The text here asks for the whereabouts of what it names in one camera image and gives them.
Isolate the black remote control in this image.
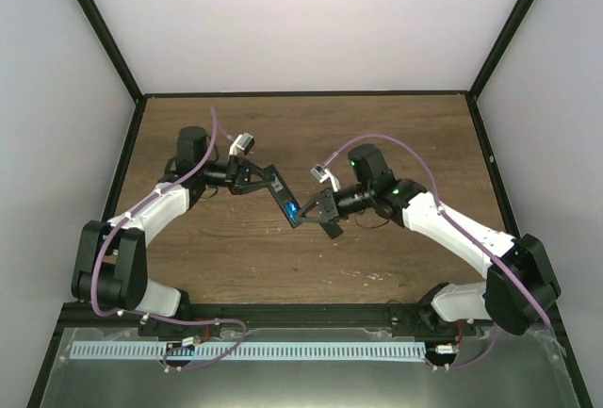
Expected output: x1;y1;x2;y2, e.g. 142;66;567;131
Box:
269;165;300;229

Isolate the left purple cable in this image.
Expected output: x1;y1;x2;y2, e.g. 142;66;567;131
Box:
89;106;249;373

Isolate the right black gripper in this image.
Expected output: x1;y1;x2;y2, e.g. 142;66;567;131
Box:
296;183;374;224

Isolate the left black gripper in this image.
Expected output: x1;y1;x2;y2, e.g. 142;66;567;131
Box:
199;156;275;195

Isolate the black aluminium frame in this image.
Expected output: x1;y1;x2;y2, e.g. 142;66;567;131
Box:
28;0;592;407

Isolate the purple cable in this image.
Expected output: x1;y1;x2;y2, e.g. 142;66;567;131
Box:
89;106;249;373
324;133;551;372

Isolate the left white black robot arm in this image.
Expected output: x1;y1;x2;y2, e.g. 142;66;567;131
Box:
71;126;272;336

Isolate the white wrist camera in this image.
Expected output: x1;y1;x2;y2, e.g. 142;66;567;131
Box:
310;164;341;192
229;133;255;157

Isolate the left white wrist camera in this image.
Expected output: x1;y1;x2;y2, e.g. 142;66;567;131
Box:
229;133;255;157

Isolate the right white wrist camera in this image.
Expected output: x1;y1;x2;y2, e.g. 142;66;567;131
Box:
310;164;341;192

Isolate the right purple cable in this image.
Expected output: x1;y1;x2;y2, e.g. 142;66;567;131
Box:
324;133;551;372

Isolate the blue battery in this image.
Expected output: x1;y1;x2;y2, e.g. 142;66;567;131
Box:
285;201;299;222

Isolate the light blue slotted cable duct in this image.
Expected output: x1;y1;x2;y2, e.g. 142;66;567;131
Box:
69;341;426;362

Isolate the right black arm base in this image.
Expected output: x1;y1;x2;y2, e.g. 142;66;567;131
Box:
386;286;471;337

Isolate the grey metal front plate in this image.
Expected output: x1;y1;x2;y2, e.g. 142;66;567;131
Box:
41;329;578;407

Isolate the black battery cover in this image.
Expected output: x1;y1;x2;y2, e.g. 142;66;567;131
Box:
320;222;343;239

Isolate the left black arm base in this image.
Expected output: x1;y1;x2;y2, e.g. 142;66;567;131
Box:
138;303;221;340

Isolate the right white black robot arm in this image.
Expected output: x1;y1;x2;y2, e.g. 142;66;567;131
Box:
286;143;561;335

